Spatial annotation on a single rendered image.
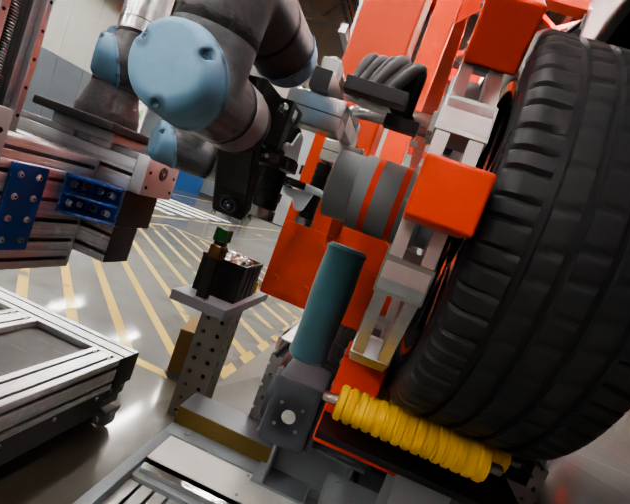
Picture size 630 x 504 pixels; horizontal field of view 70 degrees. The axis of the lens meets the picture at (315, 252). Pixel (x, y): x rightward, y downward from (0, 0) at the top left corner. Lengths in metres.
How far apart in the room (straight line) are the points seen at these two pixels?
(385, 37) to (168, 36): 1.00
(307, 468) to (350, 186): 0.83
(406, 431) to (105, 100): 0.97
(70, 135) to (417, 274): 0.92
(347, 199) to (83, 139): 0.70
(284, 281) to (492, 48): 0.81
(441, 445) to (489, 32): 0.59
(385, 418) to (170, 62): 0.58
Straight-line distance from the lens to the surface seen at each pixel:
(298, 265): 1.24
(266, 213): 0.68
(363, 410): 0.74
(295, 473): 1.36
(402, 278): 0.57
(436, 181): 0.48
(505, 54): 0.70
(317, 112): 0.68
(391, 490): 0.90
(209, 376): 1.53
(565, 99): 0.60
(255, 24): 0.42
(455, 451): 0.76
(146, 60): 0.39
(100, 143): 1.19
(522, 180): 0.53
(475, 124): 0.59
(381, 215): 0.78
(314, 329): 0.95
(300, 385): 1.09
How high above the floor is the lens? 0.78
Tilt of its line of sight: 5 degrees down
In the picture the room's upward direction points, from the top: 20 degrees clockwise
